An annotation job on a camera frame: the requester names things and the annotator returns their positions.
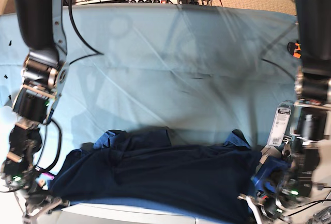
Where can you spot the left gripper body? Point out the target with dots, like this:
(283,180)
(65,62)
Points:
(266,211)

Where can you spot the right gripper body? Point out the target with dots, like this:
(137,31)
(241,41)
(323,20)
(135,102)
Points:
(37,205)

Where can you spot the dark blue t-shirt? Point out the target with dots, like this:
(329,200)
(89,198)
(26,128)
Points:
(146,170)

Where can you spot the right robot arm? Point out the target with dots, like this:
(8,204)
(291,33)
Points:
(44,74)

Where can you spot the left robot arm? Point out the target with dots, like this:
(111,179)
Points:
(286,183)

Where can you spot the pink pen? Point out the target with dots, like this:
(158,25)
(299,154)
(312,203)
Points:
(47,176)

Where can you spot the blue box with knob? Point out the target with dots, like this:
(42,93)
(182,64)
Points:
(268,176)

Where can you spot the white paper card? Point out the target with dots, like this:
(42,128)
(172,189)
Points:
(269,151)

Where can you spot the metal keys carabiner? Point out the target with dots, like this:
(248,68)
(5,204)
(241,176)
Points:
(286,152)

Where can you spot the white blister pack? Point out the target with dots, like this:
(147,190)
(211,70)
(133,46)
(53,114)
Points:
(279,132)

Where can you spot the light blue table cloth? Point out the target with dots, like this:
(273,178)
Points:
(200,71)

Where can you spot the orange black utility clamp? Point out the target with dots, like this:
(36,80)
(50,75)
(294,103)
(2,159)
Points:
(294,49)

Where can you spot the power strip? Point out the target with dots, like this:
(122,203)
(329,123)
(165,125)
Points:
(147,1)

